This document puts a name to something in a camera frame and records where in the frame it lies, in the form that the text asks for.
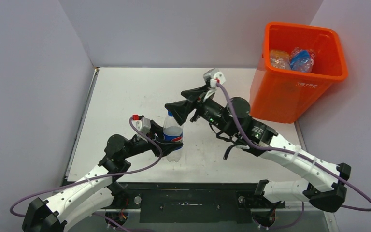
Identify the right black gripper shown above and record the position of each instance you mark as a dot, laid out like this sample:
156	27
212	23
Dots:
181	110

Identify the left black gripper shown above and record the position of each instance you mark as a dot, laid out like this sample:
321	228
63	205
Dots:
156	135

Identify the clear Pepsi bottle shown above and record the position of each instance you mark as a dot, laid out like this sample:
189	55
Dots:
173	132

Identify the blue cap bottle edge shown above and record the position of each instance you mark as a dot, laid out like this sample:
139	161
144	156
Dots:
279	59

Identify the crushed blue label bottle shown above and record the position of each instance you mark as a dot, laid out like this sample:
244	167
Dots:
302	60

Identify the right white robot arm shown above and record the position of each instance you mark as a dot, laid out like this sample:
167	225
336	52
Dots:
322	184

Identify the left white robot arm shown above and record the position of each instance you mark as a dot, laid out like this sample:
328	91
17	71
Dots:
99	187

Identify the orange plastic bin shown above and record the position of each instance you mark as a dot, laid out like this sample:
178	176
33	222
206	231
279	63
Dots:
281	95

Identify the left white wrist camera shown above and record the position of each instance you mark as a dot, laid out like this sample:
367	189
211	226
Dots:
141	123

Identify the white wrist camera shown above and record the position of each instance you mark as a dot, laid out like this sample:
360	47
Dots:
141	123
212	77

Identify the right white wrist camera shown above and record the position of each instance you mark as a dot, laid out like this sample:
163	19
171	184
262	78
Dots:
212	77

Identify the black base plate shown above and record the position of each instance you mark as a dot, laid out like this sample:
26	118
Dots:
190	202

